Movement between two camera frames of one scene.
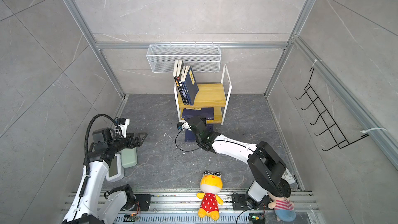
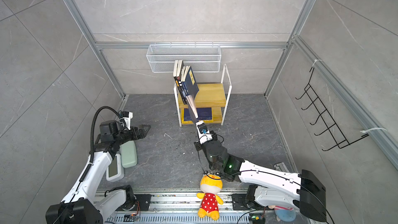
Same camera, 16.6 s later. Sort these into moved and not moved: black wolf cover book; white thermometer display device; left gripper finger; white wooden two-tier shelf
Moved: left gripper finger
Not moved: white wooden two-tier shelf; white thermometer display device; black wolf cover book
